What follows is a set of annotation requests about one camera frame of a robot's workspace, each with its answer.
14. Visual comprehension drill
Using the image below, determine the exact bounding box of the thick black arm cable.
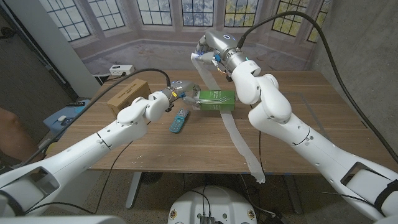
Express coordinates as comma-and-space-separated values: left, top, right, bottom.
236, 11, 398, 164
18, 68, 172, 167

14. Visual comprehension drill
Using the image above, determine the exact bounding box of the printed window backdrop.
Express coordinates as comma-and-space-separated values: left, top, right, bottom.
37, 0, 333, 75

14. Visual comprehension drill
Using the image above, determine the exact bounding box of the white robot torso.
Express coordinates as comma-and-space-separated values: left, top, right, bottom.
167, 185, 258, 224

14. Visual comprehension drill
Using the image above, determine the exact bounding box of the dark perforated panel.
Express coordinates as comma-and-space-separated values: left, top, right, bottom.
0, 4, 78, 125

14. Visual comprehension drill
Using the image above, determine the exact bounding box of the grey table leg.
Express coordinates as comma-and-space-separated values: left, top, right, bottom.
284, 174, 304, 215

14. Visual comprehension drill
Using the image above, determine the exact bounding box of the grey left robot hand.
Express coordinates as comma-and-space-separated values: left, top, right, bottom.
164, 80, 201, 110

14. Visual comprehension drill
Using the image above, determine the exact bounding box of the white power strip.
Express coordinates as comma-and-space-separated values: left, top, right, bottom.
109, 64, 136, 77

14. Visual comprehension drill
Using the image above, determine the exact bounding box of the green white package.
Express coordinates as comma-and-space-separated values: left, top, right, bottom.
194, 89, 236, 111

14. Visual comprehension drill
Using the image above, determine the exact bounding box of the person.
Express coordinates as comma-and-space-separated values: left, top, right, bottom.
0, 107, 41, 166

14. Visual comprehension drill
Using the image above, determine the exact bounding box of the white table leg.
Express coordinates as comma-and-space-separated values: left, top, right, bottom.
125, 172, 142, 209

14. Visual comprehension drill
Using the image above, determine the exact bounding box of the teal TV remote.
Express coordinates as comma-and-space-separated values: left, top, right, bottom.
169, 108, 190, 134

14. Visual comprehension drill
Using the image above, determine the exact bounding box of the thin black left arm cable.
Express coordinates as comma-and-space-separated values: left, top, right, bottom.
24, 139, 134, 215

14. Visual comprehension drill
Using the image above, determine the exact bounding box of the cardboard packing box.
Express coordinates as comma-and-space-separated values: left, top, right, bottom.
106, 78, 152, 116

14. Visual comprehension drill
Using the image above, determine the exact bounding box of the white bandage strip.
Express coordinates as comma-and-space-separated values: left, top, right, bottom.
190, 52, 266, 184

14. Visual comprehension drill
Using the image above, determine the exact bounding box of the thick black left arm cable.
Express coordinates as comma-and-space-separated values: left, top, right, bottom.
18, 68, 172, 167

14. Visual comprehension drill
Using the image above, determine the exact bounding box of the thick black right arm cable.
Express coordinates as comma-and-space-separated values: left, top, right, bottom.
236, 11, 398, 164

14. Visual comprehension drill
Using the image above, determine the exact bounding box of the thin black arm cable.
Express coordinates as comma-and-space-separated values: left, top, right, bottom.
24, 139, 134, 215
257, 129, 379, 208

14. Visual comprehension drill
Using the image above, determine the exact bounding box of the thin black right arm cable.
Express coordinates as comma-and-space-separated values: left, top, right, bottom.
257, 129, 379, 208

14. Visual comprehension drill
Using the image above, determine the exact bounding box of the blue stool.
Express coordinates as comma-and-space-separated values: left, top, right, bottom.
42, 98, 91, 138

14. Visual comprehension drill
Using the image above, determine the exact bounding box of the white floor board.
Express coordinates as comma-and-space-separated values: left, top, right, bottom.
62, 170, 103, 214

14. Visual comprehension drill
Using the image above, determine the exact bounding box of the black power cord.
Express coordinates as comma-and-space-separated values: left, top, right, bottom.
102, 72, 127, 84

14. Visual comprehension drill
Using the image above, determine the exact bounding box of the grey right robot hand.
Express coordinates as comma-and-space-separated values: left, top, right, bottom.
195, 29, 248, 71

